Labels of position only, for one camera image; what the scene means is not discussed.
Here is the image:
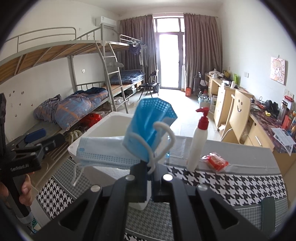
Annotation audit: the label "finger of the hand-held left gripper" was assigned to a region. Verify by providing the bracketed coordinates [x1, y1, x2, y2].
[14, 134, 66, 154]
[9, 129, 46, 149]

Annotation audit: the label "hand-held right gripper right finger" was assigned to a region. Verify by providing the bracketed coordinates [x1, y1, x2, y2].
[154, 171, 269, 241]

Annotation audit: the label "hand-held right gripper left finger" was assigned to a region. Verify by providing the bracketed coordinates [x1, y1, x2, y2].
[30, 162, 147, 241]

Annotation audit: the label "light blue surgical mask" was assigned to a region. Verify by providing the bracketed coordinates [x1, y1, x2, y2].
[73, 137, 167, 187]

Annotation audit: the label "white foam box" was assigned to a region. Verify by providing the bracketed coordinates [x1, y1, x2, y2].
[68, 112, 173, 210]

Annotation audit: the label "blue dotted face mask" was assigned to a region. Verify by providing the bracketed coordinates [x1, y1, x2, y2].
[122, 98, 178, 174]

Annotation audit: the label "person's left hand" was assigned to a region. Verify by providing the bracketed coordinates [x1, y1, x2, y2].
[0, 175, 33, 205]

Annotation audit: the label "beige cloth bundle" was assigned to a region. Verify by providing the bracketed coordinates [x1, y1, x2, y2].
[65, 130, 82, 142]

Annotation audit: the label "grey purple blanket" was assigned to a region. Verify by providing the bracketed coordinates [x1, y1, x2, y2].
[33, 94, 63, 122]

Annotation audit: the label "red plastic bag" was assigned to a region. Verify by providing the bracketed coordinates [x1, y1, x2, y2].
[80, 113, 102, 127]

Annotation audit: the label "blue orange plaid quilt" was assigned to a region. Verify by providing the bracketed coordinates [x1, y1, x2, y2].
[54, 87, 108, 130]

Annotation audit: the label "white pump bottle red cap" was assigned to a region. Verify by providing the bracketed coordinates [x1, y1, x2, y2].
[186, 107, 210, 172]

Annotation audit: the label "red snack packet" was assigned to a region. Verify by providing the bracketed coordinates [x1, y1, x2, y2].
[201, 152, 229, 173]

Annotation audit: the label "houndstooth tablecloth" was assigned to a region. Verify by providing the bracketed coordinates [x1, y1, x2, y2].
[37, 137, 289, 241]

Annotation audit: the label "grey metal bunk bed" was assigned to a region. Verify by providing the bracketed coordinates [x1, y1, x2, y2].
[102, 34, 148, 102]
[0, 27, 109, 144]

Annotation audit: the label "metal bunk ladder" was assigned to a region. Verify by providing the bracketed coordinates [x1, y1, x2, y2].
[95, 42, 129, 114]

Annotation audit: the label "dark blue bedding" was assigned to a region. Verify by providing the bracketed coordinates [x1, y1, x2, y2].
[109, 70, 145, 85]

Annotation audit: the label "black folding chair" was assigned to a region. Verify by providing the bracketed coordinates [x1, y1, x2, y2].
[138, 69, 160, 99]

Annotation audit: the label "long wooden desk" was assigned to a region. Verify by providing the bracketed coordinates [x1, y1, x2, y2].
[205, 73, 296, 186]

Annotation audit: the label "dark green case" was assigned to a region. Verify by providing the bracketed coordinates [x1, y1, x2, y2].
[261, 197, 277, 239]

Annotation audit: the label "wooden chair with smiley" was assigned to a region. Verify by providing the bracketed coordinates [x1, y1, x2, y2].
[221, 89, 253, 145]

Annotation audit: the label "hanging dark clothes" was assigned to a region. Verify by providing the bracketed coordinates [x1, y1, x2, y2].
[128, 43, 148, 66]

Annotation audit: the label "glass balcony door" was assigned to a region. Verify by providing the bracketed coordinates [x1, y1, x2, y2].
[154, 17, 185, 90]

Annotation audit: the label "white air conditioner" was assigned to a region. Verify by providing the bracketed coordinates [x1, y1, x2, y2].
[95, 16, 117, 29]

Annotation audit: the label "printed papers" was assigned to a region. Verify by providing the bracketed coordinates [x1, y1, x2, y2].
[271, 127, 296, 156]

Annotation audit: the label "brown curtain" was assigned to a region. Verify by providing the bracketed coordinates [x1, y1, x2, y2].
[184, 13, 223, 90]
[119, 14, 158, 84]

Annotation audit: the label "black headphones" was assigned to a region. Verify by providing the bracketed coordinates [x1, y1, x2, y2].
[265, 100, 280, 118]

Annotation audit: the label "cartoon wall poster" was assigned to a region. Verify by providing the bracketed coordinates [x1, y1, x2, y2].
[270, 56, 288, 86]

